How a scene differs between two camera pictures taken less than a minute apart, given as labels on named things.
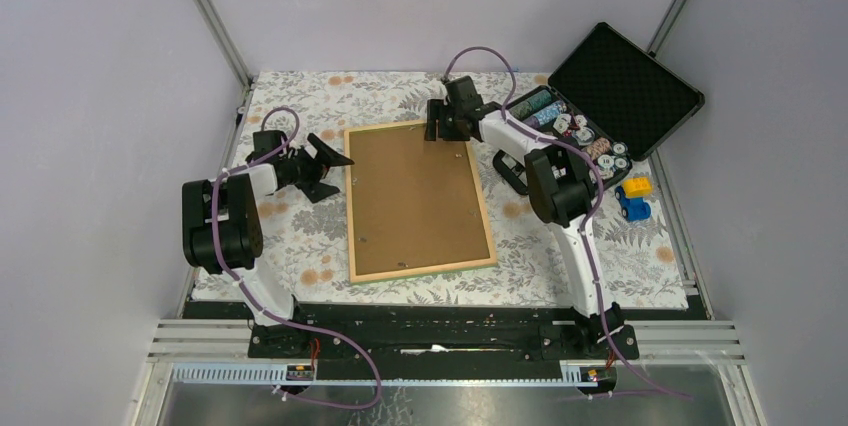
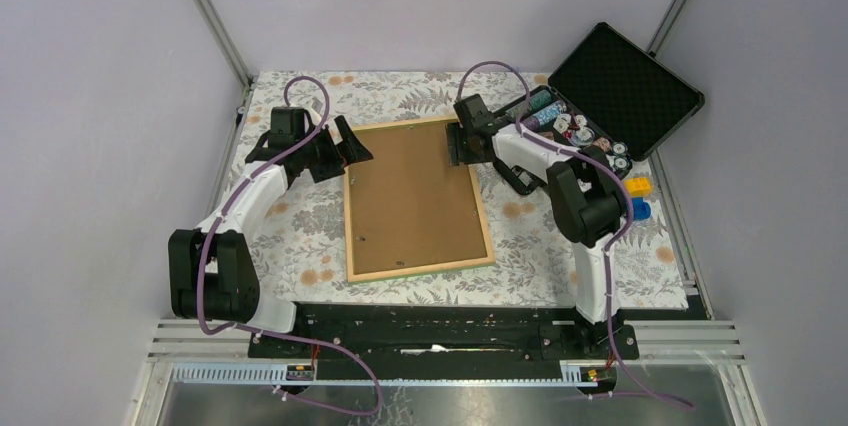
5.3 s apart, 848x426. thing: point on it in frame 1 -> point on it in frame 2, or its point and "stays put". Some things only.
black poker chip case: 611,100 stays put
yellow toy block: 638,187 stays put
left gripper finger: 326,155 -> 351,148
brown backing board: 414,202 stays put
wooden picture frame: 415,207 stays put
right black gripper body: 449,129 -> 461,149
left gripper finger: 316,191 -> 328,171
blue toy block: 634,208 stays put
